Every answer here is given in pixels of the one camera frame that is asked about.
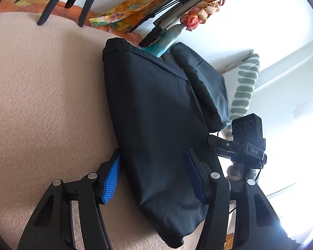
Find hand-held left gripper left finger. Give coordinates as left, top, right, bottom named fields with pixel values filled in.
left=17, top=148, right=122, bottom=250

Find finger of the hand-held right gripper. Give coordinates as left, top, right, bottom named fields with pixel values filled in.
left=215, top=152, right=239, bottom=162
left=207, top=135, right=248, bottom=151

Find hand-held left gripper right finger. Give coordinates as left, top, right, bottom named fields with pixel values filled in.
left=184, top=148, right=293, bottom=250

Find black pants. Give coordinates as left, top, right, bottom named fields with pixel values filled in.
left=102, top=38, right=230, bottom=249

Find person's right hand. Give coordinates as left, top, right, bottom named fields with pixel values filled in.
left=226, top=163, right=244, bottom=182

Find green striped white pillow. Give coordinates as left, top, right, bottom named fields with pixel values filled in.
left=221, top=53, right=260, bottom=141

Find felt flowers with teal stem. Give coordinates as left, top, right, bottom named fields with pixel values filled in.
left=145, top=0, right=228, bottom=58

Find folded black stand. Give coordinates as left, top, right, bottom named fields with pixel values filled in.
left=139, top=0, right=236, bottom=49

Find black tripod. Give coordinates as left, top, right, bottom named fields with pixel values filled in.
left=37, top=0, right=107, bottom=28

